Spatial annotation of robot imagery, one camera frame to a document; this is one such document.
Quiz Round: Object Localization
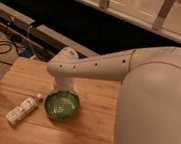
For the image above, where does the white labelled bottle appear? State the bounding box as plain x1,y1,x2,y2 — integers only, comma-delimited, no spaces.
5,94,43,125

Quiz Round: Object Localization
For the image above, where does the green ceramic bowl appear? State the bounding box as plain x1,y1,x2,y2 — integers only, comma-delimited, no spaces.
44,91,80,121

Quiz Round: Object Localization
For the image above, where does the grey floor rail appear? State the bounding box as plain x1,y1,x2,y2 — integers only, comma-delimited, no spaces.
0,2,98,58

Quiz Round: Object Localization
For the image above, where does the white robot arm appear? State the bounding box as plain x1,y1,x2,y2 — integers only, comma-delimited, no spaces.
47,46,181,144

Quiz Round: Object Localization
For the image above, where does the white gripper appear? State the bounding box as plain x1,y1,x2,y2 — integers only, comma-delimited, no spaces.
50,78,78,95

